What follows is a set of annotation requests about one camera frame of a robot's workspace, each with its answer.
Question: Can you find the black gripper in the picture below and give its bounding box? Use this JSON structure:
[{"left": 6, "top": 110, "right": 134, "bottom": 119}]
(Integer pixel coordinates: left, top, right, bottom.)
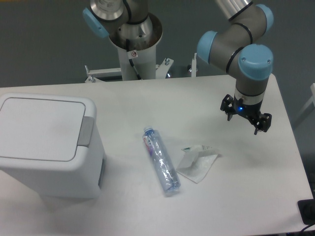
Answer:
[{"left": 220, "top": 94, "right": 272, "bottom": 135}]

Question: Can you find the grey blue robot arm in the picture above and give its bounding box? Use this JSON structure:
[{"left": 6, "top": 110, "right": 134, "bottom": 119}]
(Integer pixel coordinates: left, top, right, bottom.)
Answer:
[{"left": 196, "top": 0, "right": 274, "bottom": 133}]

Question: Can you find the second grey blue robot arm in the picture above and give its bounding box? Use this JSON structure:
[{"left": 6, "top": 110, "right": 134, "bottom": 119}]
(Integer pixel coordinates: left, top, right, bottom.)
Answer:
[{"left": 82, "top": 0, "right": 149, "bottom": 38}]

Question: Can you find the white plastic trash can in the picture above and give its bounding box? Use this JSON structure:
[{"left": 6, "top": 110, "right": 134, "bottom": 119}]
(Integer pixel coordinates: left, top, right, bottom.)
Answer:
[{"left": 0, "top": 92, "right": 106, "bottom": 199}]

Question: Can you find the white trash can lid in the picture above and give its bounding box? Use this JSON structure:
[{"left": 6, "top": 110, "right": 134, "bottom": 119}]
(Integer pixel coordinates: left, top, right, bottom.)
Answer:
[{"left": 0, "top": 97, "right": 86, "bottom": 162}]

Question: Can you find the white tissue packet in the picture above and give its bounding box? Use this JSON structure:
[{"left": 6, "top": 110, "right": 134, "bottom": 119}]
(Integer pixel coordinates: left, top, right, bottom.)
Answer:
[{"left": 176, "top": 145, "right": 219, "bottom": 184}]

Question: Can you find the clear plastic water bottle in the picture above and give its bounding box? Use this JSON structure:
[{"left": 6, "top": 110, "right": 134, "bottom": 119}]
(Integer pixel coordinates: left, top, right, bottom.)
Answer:
[{"left": 142, "top": 126, "right": 181, "bottom": 196}]

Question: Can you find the white frame at right edge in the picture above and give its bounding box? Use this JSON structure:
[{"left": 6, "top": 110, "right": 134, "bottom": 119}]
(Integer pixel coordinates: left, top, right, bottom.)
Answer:
[{"left": 292, "top": 83, "right": 315, "bottom": 130}]

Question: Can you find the black device with cable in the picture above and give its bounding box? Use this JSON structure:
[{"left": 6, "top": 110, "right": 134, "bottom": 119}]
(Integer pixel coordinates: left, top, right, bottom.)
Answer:
[{"left": 297, "top": 199, "right": 315, "bottom": 234}]

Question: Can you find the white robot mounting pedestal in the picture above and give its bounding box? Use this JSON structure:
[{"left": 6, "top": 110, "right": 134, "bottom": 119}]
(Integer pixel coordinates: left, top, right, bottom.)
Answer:
[{"left": 84, "top": 13, "right": 199, "bottom": 83}]

